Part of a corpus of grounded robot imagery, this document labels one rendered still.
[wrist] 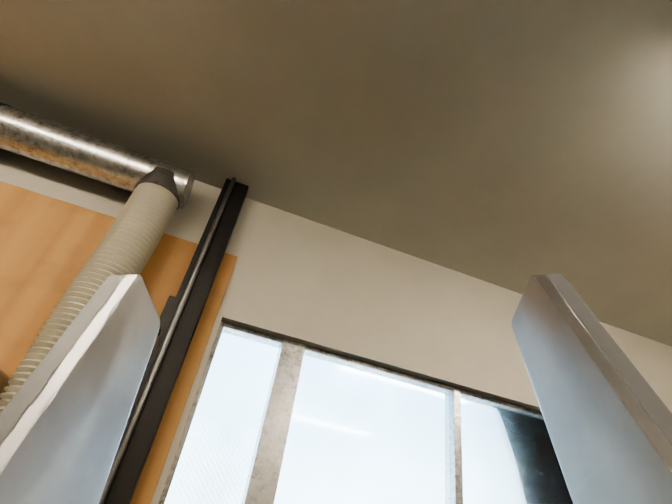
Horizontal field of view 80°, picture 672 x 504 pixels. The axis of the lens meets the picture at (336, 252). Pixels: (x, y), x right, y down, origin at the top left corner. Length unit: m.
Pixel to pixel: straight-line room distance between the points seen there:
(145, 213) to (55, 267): 0.33
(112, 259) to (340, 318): 0.83
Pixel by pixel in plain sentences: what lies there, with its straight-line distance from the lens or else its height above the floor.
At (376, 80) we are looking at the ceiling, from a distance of 1.32.
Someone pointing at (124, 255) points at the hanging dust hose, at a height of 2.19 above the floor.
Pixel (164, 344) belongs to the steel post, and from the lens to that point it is 1.37.
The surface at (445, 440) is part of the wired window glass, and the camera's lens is 1.79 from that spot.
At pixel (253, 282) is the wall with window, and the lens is 1.59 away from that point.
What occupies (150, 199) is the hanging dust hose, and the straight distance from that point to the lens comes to 1.53.
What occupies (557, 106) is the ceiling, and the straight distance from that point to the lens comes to 1.43.
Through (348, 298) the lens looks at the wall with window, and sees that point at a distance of 1.68.
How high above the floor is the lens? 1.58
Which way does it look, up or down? 35 degrees up
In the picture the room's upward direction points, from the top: 10 degrees clockwise
